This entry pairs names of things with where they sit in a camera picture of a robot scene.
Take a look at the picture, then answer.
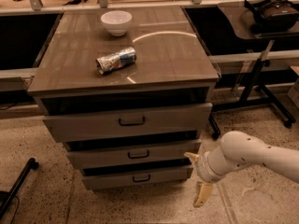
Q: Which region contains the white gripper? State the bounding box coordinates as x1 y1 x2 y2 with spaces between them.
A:
184 151 223 208

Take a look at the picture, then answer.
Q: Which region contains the grey drawer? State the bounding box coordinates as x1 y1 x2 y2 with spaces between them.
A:
82 165 193 190
44 103 212 143
66 139 201 169

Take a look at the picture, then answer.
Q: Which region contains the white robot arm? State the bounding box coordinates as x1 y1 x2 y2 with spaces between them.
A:
184 131 299 208

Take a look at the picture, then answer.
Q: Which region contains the grey drawer cabinet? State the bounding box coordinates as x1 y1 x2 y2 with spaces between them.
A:
29 7 218 177

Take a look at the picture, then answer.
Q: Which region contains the crushed silver blue can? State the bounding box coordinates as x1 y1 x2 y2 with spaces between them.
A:
96 47 136 75

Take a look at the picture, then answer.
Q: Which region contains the dark side table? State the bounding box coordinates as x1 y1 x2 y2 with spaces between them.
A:
212 2 298 128

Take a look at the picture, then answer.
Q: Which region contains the white ceramic bowl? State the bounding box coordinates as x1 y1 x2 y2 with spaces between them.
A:
101 10 133 36

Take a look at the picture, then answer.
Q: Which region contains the black VR headset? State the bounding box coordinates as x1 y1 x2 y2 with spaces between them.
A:
244 0 299 32

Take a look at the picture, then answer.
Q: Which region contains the black stand leg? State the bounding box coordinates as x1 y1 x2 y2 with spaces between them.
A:
0 158 39 219

